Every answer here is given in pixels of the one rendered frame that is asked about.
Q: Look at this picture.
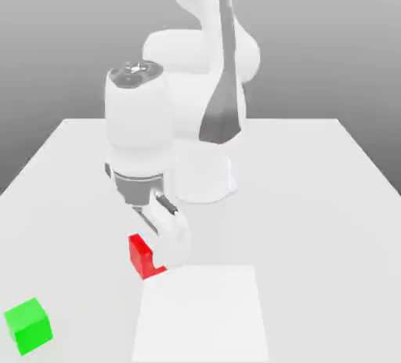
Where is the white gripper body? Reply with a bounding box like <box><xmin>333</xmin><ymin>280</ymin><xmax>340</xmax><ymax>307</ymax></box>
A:
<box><xmin>131</xmin><ymin>198</ymin><xmax>193</xmax><ymax>267</ymax></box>

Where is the small red cube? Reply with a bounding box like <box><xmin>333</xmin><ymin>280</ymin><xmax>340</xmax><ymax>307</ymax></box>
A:
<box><xmin>128</xmin><ymin>233</ymin><xmax>168</xmax><ymax>281</ymax></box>

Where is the small green cube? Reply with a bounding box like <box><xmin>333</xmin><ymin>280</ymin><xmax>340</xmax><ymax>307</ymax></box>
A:
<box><xmin>3</xmin><ymin>296</ymin><xmax>54</xmax><ymax>357</ymax></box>

